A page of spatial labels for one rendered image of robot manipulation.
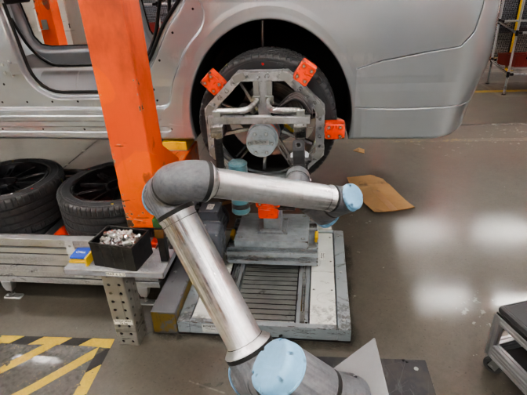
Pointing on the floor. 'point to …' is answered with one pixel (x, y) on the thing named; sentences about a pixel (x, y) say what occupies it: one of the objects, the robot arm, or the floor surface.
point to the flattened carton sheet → (379, 194)
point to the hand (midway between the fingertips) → (299, 151)
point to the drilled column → (125, 309)
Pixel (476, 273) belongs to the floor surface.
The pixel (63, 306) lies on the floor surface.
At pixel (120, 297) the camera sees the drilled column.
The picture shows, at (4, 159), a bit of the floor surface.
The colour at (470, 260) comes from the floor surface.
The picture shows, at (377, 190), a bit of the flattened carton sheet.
